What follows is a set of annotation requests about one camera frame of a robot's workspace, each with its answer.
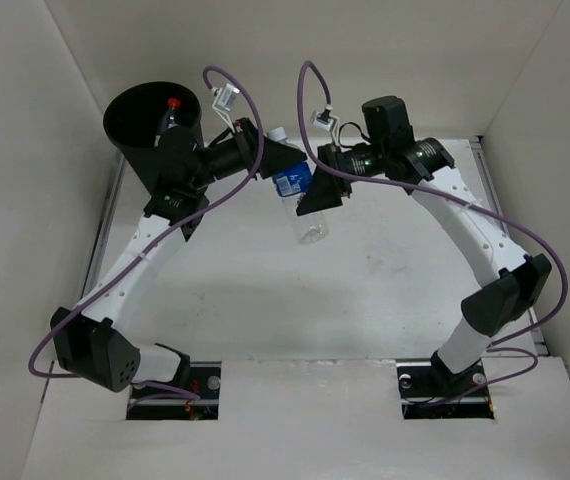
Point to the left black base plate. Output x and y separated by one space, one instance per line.
197 398

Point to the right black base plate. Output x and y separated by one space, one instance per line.
423 398

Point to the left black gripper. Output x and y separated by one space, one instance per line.
253 148

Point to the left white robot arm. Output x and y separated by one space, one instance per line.
90 339

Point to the red-capped red-label bottle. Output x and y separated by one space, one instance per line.
170 119

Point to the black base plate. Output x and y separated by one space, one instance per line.
197 398
423 398

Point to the black plastic waste bin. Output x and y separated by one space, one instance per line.
130 122

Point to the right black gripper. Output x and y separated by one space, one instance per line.
324 192

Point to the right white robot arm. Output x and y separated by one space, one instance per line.
510 280

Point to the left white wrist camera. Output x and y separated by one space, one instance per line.
224 98

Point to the right aluminium frame rail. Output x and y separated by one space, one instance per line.
535 336

